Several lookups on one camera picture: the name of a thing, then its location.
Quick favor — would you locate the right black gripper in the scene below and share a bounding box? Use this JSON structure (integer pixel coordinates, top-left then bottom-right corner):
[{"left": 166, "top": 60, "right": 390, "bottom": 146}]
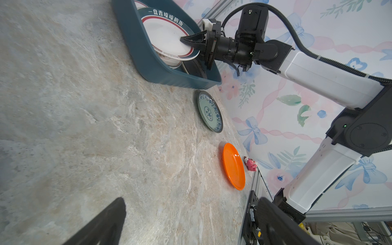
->
[{"left": 180, "top": 20, "right": 221, "bottom": 70}]

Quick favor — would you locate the black corrugated cable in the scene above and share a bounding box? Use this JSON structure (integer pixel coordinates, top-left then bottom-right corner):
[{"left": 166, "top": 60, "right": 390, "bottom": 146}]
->
[{"left": 221, "top": 2, "right": 392, "bottom": 85}]

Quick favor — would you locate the blue patterned green plate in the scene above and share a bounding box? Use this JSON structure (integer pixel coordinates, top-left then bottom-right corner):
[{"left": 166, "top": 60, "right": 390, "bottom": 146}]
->
[{"left": 197, "top": 91, "right": 223, "bottom": 133}]

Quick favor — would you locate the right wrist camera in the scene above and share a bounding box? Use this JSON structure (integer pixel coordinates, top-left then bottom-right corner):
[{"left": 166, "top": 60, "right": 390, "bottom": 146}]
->
[{"left": 202, "top": 18, "right": 216, "bottom": 31}]

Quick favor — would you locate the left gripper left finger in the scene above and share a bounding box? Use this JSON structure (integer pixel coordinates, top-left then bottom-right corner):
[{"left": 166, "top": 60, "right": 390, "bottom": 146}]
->
[{"left": 65, "top": 197, "right": 127, "bottom": 245}]

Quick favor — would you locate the pink small toy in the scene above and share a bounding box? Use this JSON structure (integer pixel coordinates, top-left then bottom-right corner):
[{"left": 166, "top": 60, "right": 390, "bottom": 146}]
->
[{"left": 243, "top": 156, "right": 257, "bottom": 172}]

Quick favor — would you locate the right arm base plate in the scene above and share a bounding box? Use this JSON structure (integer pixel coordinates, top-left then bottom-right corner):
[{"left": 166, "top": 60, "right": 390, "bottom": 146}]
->
[{"left": 238, "top": 190, "right": 264, "bottom": 245}]

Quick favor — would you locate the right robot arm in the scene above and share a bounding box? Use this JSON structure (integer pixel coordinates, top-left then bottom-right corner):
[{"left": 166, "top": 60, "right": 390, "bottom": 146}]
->
[{"left": 180, "top": 3, "right": 392, "bottom": 223}]

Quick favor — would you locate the aluminium rail frame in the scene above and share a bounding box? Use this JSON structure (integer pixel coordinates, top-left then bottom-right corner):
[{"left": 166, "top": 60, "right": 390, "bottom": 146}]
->
[{"left": 251, "top": 171, "right": 392, "bottom": 245}]

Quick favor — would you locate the white plate green rim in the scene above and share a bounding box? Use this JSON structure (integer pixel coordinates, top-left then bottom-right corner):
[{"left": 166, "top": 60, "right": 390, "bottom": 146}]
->
[{"left": 138, "top": 8, "right": 200, "bottom": 61}]

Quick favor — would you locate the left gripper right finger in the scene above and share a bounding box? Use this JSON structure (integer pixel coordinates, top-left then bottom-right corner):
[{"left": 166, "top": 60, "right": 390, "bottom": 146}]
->
[{"left": 255, "top": 198, "right": 318, "bottom": 245}]

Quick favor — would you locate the orange plate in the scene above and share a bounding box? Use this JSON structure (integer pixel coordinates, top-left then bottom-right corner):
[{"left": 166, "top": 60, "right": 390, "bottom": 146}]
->
[{"left": 222, "top": 143, "right": 246, "bottom": 190}]

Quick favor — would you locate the teal plastic bin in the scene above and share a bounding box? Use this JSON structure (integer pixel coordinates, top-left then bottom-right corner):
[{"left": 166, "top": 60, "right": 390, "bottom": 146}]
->
[{"left": 112, "top": 0, "right": 222, "bottom": 89}]

